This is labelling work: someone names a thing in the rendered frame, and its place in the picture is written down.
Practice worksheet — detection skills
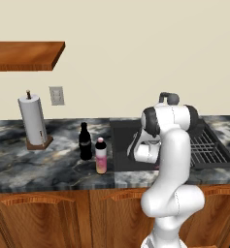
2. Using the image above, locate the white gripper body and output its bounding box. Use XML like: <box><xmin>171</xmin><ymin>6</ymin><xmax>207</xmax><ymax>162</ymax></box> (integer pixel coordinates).
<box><xmin>132</xmin><ymin>142</ymin><xmax>161</xmax><ymax>165</ymax></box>

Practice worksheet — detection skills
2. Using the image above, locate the dark grey sink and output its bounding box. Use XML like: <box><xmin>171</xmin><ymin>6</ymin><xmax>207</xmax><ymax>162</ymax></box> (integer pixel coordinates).
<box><xmin>109</xmin><ymin>116</ymin><xmax>230</xmax><ymax>172</ymax></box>

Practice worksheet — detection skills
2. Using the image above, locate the pink bottle with black band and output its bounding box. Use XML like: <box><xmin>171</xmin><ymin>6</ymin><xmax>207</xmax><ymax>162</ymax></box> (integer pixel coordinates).
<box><xmin>94</xmin><ymin>137</ymin><xmax>109</xmax><ymax>175</ymax></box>

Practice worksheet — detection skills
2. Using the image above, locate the black large bottle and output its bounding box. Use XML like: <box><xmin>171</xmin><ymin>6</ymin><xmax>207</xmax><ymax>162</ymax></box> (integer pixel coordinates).
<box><xmin>79</xmin><ymin>121</ymin><xmax>93</xmax><ymax>162</ymax></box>

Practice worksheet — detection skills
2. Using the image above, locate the dark grey tap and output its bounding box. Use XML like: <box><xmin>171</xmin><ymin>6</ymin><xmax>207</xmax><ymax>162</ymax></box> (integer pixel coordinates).
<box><xmin>158</xmin><ymin>91</ymin><xmax>181</xmax><ymax>107</ymax></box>

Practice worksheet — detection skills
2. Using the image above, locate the wooden cupboard door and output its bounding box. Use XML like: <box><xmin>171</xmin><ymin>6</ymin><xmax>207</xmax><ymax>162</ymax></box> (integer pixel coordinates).
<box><xmin>179</xmin><ymin>184</ymin><xmax>230</xmax><ymax>248</ymax></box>
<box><xmin>88</xmin><ymin>187</ymin><xmax>155</xmax><ymax>248</ymax></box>
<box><xmin>0</xmin><ymin>189</ymin><xmax>91</xmax><ymax>248</ymax></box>

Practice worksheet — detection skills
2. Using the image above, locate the wooden paper towel holder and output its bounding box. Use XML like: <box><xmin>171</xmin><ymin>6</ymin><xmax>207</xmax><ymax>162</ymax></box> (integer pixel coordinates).
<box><xmin>25</xmin><ymin>89</ymin><xmax>54</xmax><ymax>151</ymax></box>

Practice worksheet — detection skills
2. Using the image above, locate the white paper towel roll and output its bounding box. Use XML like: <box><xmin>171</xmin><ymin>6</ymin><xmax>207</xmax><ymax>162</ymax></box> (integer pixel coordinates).
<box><xmin>17</xmin><ymin>93</ymin><xmax>49</xmax><ymax>146</ymax></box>

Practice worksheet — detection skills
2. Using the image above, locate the black wire sink rack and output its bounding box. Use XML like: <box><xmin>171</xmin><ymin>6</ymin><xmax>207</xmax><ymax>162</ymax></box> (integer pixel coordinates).
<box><xmin>187</xmin><ymin>118</ymin><xmax>230</xmax><ymax>168</ymax></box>

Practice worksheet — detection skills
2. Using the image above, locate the wooden arched door handle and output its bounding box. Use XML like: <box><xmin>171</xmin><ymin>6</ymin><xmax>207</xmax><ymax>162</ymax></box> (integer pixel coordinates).
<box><xmin>201</xmin><ymin>186</ymin><xmax>230</xmax><ymax>198</ymax></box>

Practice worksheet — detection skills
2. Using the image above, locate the grey wall switch plate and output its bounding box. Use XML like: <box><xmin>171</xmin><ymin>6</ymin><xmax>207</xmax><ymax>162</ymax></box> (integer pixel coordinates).
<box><xmin>49</xmin><ymin>85</ymin><xmax>66</xmax><ymax>107</ymax></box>

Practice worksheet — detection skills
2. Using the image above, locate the wooden wall shelf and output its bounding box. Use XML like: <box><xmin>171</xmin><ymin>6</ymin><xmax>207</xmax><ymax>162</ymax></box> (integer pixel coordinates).
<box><xmin>0</xmin><ymin>41</ymin><xmax>67</xmax><ymax>73</ymax></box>

